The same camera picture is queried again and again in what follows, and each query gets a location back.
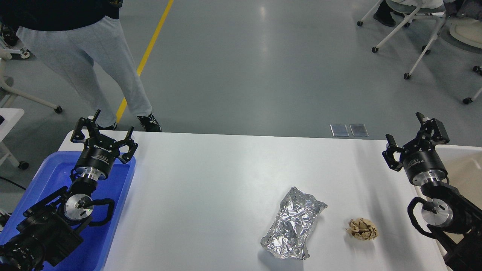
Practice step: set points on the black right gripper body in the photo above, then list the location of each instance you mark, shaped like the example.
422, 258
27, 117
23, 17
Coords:
422, 163

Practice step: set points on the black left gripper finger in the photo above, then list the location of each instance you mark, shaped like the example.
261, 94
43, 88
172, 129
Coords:
127, 141
92, 128

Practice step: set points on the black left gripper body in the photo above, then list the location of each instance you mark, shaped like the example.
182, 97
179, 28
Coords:
96, 159

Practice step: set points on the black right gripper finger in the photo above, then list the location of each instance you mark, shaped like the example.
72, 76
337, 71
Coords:
432, 132
394, 155

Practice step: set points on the aluminium foil bag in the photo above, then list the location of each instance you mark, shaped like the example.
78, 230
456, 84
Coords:
294, 223

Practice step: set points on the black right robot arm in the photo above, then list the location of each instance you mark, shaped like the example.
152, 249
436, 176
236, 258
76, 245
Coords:
442, 213

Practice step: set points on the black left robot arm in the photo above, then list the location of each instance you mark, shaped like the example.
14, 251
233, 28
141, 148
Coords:
51, 228

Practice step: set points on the beige plastic bin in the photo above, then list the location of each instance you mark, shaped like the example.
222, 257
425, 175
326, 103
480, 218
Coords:
457, 177

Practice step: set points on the right metal floor plate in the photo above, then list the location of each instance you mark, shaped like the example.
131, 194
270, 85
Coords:
359, 130

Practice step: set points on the metal floor plate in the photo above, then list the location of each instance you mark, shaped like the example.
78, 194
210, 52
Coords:
359, 130
339, 130

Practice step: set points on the left metal floor plate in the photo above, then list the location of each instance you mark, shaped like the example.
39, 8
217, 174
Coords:
339, 130

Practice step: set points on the crumpled brown paper ball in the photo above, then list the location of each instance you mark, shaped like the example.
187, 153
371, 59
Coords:
362, 229

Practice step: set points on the blue plastic tray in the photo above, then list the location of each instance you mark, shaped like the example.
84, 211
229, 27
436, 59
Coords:
53, 174

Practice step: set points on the person in grey trousers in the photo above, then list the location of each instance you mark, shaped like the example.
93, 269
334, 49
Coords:
69, 37

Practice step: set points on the white chair at right edge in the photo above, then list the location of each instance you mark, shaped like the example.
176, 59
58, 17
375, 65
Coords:
464, 17

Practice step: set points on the white rolling chair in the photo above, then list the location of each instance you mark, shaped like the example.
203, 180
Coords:
417, 10

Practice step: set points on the seated person's black shoes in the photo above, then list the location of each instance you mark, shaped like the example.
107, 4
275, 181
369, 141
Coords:
384, 15

